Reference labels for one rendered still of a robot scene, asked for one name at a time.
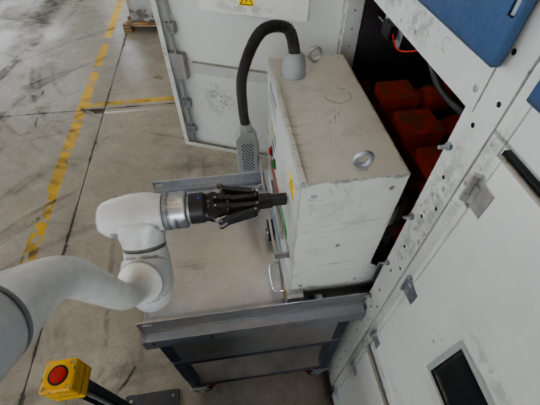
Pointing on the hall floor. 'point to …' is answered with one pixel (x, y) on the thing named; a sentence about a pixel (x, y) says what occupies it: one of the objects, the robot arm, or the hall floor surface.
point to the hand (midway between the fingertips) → (272, 199)
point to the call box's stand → (102, 396)
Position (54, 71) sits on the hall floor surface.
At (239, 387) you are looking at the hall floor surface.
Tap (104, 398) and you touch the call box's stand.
